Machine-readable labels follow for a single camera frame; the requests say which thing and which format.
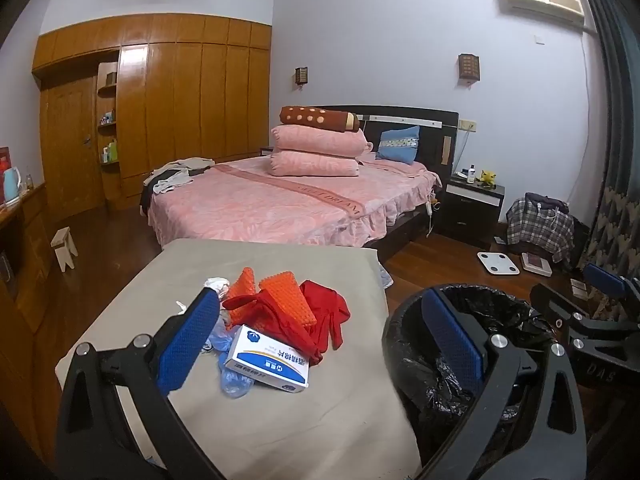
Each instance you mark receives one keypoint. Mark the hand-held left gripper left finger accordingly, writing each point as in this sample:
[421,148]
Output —
[187,340]

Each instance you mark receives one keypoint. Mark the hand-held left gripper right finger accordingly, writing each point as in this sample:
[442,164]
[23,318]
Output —
[452,340]

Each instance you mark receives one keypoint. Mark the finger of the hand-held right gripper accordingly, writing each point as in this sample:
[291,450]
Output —
[605,281]
[555,305]

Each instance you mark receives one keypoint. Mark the white paper scrap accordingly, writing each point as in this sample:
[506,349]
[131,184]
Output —
[181,306]

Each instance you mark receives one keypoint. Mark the black lined trash bin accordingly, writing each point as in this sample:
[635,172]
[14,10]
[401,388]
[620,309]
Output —
[500,306]

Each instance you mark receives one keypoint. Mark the white tissue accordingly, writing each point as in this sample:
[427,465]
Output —
[216,286]

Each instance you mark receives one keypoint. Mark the translucent blue plastic cover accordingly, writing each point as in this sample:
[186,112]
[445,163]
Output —
[235,385]

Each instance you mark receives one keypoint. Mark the white and blue box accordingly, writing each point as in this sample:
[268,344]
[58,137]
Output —
[270,356]

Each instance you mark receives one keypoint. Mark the white floor box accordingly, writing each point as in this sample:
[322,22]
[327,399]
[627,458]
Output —
[579,288]

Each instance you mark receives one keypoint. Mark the scale with dark red centre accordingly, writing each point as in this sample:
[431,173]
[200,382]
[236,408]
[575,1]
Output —
[536,263]

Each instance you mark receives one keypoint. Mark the white bathroom scale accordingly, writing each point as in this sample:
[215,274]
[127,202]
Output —
[497,263]

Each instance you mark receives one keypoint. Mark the plaid cloth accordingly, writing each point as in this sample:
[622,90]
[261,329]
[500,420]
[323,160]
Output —
[537,230]

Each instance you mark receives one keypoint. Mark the grey quilted cloth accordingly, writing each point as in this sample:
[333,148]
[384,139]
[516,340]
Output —
[384,275]

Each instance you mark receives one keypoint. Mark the dark hoodie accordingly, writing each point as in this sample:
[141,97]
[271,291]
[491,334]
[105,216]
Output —
[547,202]

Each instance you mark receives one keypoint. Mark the dark nightstand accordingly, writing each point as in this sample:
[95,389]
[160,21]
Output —
[467,215]

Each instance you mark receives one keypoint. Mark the yellow plush toy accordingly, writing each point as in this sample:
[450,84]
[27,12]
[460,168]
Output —
[487,177]

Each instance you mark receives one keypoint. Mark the dark garment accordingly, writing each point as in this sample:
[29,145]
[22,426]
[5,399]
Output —
[147,197]

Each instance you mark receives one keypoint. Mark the bed with pink cover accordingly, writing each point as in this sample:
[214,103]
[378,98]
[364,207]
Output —
[260,205]

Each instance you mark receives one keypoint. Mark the white lotion bottle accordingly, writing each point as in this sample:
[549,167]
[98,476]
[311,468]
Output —
[471,174]

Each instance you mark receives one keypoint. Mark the small wooden stool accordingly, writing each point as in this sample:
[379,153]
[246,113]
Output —
[64,245]

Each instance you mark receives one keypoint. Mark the light crumpled clothes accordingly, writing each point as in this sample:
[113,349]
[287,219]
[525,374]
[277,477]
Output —
[175,172]

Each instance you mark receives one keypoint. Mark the grey patterned curtain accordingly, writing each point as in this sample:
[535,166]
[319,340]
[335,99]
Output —
[620,110]

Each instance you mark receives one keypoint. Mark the green bottle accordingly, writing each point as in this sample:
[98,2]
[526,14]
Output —
[112,152]

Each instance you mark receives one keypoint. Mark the blue cushion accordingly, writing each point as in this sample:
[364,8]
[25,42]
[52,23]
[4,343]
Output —
[399,144]

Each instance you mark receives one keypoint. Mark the lower pink pillow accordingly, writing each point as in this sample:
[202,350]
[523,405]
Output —
[315,165]

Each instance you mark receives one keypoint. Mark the pink pillow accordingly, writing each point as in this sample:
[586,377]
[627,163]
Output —
[315,165]
[320,141]

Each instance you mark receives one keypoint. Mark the wooden door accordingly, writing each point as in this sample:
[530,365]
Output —
[70,150]

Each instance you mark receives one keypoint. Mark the light blue kettle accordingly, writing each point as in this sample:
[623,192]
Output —
[12,185]

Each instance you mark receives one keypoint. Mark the upper pink pillow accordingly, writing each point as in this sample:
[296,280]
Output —
[320,141]

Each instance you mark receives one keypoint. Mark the wooden wardrobe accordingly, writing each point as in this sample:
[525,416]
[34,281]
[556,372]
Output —
[200,100]

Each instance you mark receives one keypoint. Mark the brown dotted bolster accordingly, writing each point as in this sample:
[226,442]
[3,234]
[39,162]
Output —
[315,117]

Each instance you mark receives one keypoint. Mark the cream air conditioner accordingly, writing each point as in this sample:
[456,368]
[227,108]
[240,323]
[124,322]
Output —
[542,2]

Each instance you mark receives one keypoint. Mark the cream wall socket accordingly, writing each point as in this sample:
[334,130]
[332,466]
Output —
[467,124]

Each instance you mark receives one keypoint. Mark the dark bed frame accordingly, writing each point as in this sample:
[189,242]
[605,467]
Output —
[430,135]

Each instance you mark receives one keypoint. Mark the brown wall lamp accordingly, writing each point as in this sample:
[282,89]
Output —
[301,76]
[469,67]

